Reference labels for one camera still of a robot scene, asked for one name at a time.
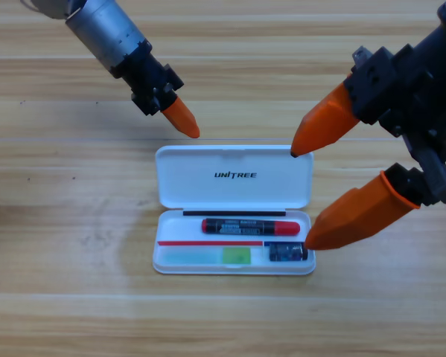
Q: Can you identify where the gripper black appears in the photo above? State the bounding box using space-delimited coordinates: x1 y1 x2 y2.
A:
290 25 446 208
112 40 202 140

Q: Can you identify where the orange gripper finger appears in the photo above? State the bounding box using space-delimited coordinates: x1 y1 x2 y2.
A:
304 171 422 251

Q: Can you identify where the black eraser white print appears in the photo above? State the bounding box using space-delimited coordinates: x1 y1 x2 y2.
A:
268 242 309 263

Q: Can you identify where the red and black marker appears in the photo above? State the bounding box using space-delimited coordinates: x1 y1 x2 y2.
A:
201 217 302 237

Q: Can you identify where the green and white highlighter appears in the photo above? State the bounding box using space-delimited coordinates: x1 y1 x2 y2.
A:
159 246 253 266

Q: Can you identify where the white Unitree pencil case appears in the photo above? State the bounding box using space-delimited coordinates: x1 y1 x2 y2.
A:
152 144 316 276

